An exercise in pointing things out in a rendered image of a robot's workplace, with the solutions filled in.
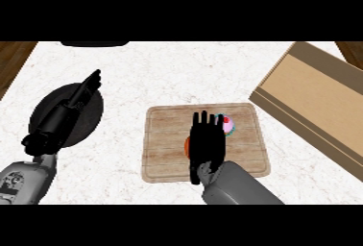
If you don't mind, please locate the orange squash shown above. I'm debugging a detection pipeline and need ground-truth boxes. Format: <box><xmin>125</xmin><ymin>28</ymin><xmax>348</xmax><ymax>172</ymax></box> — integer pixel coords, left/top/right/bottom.
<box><xmin>183</xmin><ymin>135</ymin><xmax>193</xmax><ymax>160</ymax></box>

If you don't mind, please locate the dark round plate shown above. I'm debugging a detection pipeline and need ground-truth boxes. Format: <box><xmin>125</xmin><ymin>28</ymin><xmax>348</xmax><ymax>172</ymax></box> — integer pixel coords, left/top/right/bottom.
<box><xmin>28</xmin><ymin>83</ymin><xmax>104</xmax><ymax>149</ymax></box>

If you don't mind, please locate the pink frosted cupcake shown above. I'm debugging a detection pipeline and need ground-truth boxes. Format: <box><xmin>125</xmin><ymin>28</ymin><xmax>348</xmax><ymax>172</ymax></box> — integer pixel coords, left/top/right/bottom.
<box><xmin>214</xmin><ymin>113</ymin><xmax>236</xmax><ymax>137</ymax></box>

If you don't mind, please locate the cardboard box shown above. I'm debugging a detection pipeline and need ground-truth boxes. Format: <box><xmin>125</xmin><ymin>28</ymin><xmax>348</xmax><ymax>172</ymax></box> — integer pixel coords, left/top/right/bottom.
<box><xmin>247</xmin><ymin>41</ymin><xmax>363</xmax><ymax>184</ymax></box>

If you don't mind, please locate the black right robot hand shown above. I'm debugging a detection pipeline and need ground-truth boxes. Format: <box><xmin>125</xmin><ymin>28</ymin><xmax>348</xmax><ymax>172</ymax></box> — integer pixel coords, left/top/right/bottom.
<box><xmin>187</xmin><ymin>110</ymin><xmax>227</xmax><ymax>185</ymax></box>

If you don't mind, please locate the black appliance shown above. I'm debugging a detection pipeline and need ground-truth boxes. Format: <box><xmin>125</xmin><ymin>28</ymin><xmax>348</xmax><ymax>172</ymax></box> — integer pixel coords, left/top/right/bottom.
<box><xmin>59</xmin><ymin>40</ymin><xmax>129</xmax><ymax>48</ymax></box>

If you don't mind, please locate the wooden cutting board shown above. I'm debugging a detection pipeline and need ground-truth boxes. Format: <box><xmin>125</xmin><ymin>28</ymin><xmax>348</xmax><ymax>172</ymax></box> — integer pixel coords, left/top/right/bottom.
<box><xmin>140</xmin><ymin>102</ymin><xmax>273</xmax><ymax>185</ymax></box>

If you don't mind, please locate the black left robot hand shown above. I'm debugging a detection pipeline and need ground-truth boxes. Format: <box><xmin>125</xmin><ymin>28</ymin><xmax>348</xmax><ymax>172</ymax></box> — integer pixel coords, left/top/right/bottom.
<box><xmin>19</xmin><ymin>68</ymin><xmax>103</xmax><ymax>158</ymax></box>

